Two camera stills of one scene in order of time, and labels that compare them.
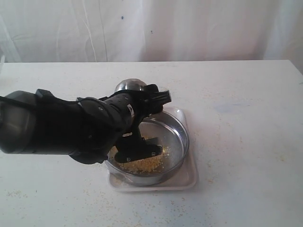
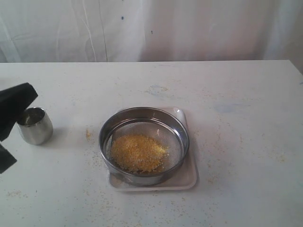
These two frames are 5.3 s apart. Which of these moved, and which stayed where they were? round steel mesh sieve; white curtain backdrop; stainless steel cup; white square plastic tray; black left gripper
Moved: stainless steel cup; black left gripper
Stayed: round steel mesh sieve; white square plastic tray; white curtain backdrop
